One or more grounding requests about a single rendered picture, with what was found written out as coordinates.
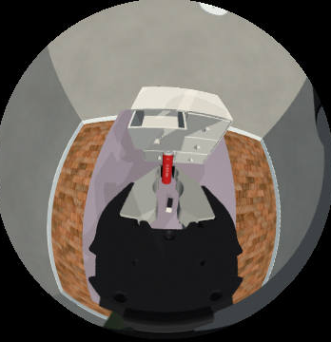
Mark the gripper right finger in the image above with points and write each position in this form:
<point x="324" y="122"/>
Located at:
<point x="197" y="203"/>

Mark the red aa battery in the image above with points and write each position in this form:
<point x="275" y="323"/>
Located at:
<point x="167" y="166"/>

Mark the white drawer with knob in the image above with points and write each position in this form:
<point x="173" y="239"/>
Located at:
<point x="159" y="130"/>
<point x="205" y="126"/>

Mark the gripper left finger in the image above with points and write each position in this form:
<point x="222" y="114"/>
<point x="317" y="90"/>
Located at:
<point x="134" y="203"/>

